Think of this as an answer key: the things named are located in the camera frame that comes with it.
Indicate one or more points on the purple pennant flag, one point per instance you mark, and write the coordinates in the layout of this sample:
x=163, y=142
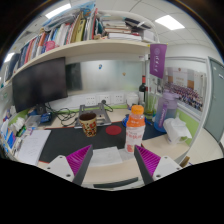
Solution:
x=158, y=60

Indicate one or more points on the group photo poster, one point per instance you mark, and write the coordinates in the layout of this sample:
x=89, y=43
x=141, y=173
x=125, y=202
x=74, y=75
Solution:
x=186, y=90

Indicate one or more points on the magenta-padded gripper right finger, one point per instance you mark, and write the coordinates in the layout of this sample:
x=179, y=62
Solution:
x=166, y=166

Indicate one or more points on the white paper sheet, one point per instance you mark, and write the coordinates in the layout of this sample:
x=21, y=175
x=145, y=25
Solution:
x=106, y=156

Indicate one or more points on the flat round red coaster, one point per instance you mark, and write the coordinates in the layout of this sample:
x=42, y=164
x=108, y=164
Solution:
x=113, y=130

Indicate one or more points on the white notebook paper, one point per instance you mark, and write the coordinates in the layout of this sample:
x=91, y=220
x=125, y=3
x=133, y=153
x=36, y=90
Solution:
x=33, y=146

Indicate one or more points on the white ceramic teapot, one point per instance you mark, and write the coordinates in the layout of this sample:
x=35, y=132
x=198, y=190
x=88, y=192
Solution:
x=132, y=100

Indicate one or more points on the black computer monitor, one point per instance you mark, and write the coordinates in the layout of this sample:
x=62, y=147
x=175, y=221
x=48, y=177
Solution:
x=40, y=83

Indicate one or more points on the flower-patterned paper cup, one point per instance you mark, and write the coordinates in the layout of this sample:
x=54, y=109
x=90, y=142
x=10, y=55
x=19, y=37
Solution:
x=88, y=128

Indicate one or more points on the small blue device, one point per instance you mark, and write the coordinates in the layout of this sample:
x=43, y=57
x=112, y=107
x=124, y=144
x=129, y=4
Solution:
x=46, y=117

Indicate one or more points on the white wall socket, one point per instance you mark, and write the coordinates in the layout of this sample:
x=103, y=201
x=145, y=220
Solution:
x=104, y=99
x=118, y=98
x=90, y=100

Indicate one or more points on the white crumpled tissue bag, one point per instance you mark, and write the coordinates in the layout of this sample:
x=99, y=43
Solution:
x=176, y=130

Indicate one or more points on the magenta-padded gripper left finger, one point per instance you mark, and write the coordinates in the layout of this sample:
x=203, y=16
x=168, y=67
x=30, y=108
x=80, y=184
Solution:
x=60, y=166

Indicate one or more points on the dark wine bottle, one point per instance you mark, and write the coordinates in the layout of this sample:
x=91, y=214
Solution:
x=142, y=90

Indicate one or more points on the orange-capped drink bottle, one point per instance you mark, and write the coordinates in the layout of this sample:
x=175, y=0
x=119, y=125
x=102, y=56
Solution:
x=134, y=133

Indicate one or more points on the grey door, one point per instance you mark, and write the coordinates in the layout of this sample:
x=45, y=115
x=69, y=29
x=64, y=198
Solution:
x=215, y=100

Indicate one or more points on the purple translucent water jug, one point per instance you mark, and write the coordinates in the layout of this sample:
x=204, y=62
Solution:
x=166, y=110

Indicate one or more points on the tall green drinking glass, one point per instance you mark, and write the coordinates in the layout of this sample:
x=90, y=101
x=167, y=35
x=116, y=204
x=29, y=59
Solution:
x=150, y=106

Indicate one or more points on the ceiling lights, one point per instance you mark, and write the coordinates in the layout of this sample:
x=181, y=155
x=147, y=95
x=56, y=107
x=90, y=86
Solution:
x=170, y=22

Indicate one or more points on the large black desk mat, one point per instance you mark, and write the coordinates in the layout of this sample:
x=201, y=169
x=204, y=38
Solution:
x=71, y=140

